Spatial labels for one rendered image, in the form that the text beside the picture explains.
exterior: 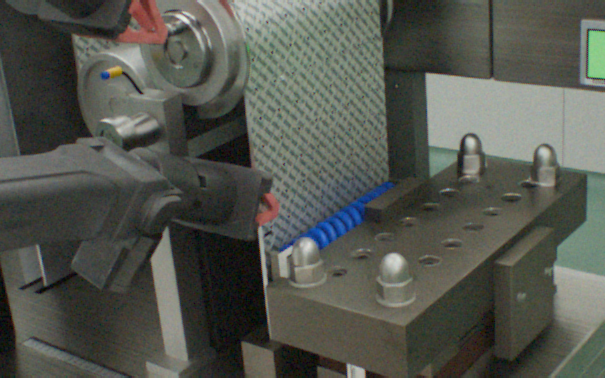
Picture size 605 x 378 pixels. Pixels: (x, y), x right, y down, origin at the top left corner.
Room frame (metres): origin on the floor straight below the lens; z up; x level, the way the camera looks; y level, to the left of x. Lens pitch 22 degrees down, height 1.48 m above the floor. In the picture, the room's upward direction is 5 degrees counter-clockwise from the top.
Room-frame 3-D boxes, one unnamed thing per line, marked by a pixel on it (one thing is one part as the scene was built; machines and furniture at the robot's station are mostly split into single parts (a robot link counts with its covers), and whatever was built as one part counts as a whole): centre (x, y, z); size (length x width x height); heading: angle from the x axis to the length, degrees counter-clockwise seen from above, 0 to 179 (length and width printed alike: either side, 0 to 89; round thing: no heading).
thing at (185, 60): (0.96, 0.10, 1.25); 0.07 x 0.02 x 0.07; 50
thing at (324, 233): (1.01, -0.04, 1.03); 0.21 x 0.04 x 0.03; 141
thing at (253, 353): (1.03, -0.03, 0.92); 0.28 x 0.04 x 0.04; 141
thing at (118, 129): (0.93, 0.17, 1.18); 0.04 x 0.02 x 0.04; 51
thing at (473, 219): (0.98, -0.15, 1.00); 0.40 x 0.16 x 0.06; 141
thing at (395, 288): (0.83, -0.08, 1.05); 0.04 x 0.04 x 0.04
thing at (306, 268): (0.88, 0.00, 1.05); 0.04 x 0.04 x 0.04
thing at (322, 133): (1.02, -0.03, 1.11); 0.23 x 0.01 x 0.18; 141
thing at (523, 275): (0.93, -0.23, 0.96); 0.10 x 0.03 x 0.11; 141
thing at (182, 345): (0.96, 0.15, 1.05); 0.06 x 0.05 x 0.31; 141
